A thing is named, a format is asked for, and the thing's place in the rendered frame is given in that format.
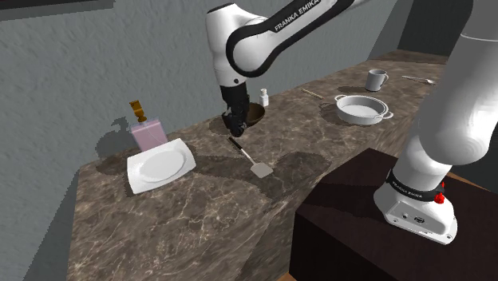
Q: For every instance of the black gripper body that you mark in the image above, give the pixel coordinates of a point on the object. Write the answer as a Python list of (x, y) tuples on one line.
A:
[(236, 109)]

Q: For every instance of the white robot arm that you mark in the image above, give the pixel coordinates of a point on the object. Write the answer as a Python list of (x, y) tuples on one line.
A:
[(435, 128)]

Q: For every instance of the dark brown bowl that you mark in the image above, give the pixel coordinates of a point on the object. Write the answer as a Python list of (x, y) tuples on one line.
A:
[(256, 112)]

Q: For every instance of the small white bottle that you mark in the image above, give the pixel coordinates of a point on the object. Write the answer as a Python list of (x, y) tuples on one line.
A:
[(264, 97)]

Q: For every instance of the thin wooden stick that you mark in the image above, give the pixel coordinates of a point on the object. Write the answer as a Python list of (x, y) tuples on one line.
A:
[(312, 93)]

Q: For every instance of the pink soap dispenser bottle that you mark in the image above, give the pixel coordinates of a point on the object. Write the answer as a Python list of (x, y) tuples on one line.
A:
[(149, 134)]

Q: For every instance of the white square plate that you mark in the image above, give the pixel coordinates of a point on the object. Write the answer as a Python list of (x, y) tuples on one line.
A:
[(159, 165)]

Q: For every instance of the grey mug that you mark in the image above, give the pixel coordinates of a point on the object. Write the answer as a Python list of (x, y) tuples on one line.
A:
[(375, 79)]

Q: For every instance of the dark brown robot stand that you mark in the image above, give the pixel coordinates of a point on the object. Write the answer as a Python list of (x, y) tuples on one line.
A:
[(350, 233)]

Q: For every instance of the silver spoon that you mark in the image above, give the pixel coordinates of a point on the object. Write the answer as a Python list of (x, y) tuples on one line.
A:
[(420, 79)]

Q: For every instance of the dark picture frame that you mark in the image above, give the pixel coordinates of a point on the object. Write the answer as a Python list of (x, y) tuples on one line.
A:
[(54, 6)]

